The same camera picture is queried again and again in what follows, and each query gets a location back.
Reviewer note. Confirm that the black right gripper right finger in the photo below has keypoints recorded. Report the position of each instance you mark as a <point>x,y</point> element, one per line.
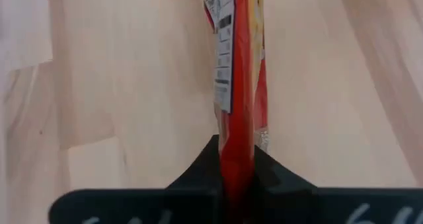
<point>330,205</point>

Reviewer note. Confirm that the red Orville popcorn bag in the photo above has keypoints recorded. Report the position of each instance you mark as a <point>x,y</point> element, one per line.
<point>241,101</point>

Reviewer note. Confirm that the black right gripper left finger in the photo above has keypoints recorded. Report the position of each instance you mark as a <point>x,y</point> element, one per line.
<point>185,204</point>

